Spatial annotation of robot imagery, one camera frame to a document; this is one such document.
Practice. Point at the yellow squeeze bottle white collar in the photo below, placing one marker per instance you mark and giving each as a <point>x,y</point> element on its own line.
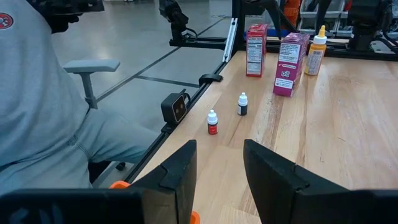
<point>315,56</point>

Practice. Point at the red cereal box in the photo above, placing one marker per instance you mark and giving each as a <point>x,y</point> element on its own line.
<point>256,49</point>

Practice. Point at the grey metal bracket plate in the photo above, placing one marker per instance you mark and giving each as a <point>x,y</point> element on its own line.
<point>230,40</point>

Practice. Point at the black device on frame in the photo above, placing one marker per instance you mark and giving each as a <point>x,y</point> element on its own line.
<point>174,15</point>

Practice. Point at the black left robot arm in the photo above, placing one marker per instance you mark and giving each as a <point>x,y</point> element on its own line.
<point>370,25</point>

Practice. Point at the magenta Raisin Bran cereal box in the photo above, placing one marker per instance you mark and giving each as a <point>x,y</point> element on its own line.
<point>290,65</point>

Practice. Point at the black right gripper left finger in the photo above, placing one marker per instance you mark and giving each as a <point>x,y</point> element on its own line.
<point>155,205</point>

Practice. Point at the background storage shelf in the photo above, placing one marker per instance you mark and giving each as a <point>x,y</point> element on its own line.
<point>311,12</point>

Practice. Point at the dark dropper bottle white label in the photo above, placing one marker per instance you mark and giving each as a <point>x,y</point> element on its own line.
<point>242,107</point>

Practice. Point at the red dropper bottle white cap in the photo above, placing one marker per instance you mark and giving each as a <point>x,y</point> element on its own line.
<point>212,124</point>

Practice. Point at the black table-level camera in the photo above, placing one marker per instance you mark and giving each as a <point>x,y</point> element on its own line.
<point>174,109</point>

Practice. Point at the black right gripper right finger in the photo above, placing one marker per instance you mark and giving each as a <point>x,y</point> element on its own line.
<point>311,205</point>

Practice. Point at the person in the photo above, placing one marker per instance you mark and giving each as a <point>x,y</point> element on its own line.
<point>46,109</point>

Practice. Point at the black table clamp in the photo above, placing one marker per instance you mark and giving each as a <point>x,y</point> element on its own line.
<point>211,78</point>

